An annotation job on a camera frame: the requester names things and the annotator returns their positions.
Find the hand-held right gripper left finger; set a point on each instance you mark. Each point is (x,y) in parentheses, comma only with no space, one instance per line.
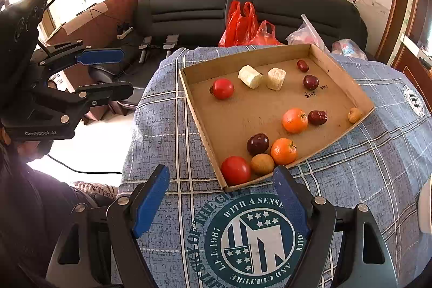
(150,203)

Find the pale sugarcane piece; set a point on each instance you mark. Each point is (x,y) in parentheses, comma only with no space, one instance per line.
(276,78)
(249,76)

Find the red jujube date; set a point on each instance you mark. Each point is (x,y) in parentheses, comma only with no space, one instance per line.
(302,65)
(318,117)

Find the tan longan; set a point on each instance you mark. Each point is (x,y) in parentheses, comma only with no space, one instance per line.
(355,115)
(262,163)

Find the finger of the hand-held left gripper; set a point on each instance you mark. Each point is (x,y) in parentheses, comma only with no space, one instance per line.
(104,90)
(101,56)

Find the black sofa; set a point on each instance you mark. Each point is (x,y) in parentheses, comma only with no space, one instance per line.
(189,11)

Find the blue plaid tablecloth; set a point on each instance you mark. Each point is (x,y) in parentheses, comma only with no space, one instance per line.
(354,180)

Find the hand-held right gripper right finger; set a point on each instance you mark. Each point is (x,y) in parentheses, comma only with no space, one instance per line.
(290,203)

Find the red tomato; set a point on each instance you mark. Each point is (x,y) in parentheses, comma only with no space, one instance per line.
(235,170)
(222,88)

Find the person's dark clothing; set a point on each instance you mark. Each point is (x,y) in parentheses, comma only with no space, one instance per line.
(30,207)

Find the clear plastic bag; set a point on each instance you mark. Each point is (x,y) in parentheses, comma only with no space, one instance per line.
(305,36)
(349,50)

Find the wooden sideboard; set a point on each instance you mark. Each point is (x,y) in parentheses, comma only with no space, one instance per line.
(415,70)

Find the red plastic bag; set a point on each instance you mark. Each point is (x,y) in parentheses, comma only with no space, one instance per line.
(238,26)
(265,34)

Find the orange tangerine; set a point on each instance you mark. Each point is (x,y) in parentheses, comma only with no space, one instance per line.
(294,120)
(283,151)

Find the shallow cardboard box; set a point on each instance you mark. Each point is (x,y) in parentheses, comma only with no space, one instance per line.
(263,99)

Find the dark purple plum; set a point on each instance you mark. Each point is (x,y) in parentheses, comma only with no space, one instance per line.
(257,143)
(310,82)

